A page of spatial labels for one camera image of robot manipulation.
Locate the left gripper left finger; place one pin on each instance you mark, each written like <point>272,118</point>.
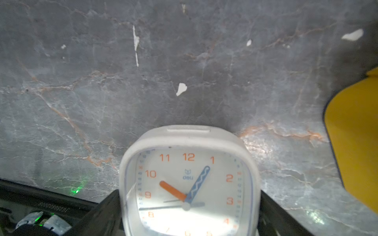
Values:
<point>103,220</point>

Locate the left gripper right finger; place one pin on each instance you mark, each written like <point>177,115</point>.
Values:
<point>275,221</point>

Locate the white square clock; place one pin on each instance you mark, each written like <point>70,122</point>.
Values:
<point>189,180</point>

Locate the yellow rectangular clock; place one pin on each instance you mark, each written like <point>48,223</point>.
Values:
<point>351,120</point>

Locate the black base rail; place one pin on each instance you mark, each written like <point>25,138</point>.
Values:
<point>44,212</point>

